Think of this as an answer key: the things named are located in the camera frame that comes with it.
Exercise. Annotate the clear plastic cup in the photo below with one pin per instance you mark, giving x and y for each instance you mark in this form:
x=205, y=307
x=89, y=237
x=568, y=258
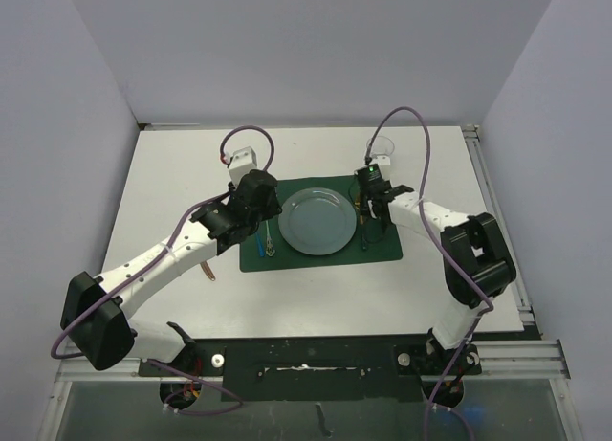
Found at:
x=380, y=146

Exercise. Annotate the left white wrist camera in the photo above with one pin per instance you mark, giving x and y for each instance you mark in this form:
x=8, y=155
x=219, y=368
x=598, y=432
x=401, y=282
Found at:
x=242, y=162

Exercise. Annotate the gold iridescent spoon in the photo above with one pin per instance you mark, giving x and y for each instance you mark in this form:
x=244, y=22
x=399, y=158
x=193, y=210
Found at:
x=270, y=248

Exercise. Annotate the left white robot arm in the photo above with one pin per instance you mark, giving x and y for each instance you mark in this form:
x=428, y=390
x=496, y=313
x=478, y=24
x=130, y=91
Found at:
x=98, y=310

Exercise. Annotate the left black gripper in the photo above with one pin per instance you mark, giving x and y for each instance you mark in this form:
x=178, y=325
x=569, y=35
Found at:
x=271, y=210

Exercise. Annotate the blue plastic spoon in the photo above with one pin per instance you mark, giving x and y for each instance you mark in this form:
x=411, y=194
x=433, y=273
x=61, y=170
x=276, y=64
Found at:
x=259, y=245

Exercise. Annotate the copper knife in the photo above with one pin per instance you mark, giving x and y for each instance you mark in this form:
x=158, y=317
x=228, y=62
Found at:
x=207, y=270

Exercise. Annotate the gold fork green handle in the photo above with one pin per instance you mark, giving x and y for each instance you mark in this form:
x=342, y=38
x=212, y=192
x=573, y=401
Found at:
x=361, y=217

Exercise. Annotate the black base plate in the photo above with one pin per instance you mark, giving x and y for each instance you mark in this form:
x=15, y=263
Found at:
x=328, y=369

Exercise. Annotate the teal round plate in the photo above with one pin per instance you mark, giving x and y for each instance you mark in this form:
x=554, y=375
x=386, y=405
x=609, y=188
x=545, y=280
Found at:
x=317, y=221

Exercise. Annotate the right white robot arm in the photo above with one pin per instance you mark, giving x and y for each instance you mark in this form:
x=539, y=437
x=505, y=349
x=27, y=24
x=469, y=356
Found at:
x=477, y=263

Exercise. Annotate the dark green placemat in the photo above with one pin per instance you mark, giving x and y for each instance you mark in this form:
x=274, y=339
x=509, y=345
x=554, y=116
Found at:
x=384, y=242

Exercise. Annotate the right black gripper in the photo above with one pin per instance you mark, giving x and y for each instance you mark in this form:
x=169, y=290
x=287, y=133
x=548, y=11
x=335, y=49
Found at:
x=363, y=192

